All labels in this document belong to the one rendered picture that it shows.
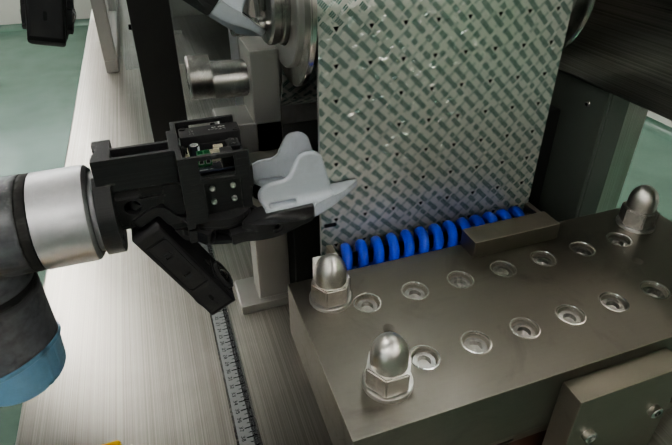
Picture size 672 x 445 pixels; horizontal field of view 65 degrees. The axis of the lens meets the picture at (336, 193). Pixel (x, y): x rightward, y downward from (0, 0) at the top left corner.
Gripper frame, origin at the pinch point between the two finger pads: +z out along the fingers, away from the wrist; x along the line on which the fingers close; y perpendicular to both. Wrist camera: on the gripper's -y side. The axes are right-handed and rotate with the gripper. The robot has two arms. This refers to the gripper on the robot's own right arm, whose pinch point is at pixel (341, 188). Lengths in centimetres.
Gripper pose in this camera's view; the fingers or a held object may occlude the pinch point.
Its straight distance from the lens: 48.3
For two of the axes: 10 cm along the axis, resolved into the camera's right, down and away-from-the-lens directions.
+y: 0.0, -8.5, -5.2
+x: -3.3, -4.9, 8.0
